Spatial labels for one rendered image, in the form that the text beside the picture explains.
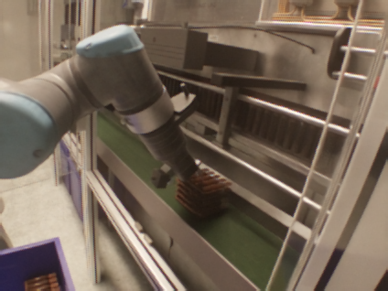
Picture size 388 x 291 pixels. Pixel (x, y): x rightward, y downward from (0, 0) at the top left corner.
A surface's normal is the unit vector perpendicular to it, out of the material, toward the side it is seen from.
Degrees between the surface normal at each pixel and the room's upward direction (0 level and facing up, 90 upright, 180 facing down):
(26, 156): 91
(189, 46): 90
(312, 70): 90
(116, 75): 99
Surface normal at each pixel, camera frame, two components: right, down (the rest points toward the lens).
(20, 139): 0.28, 0.40
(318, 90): -0.79, 0.11
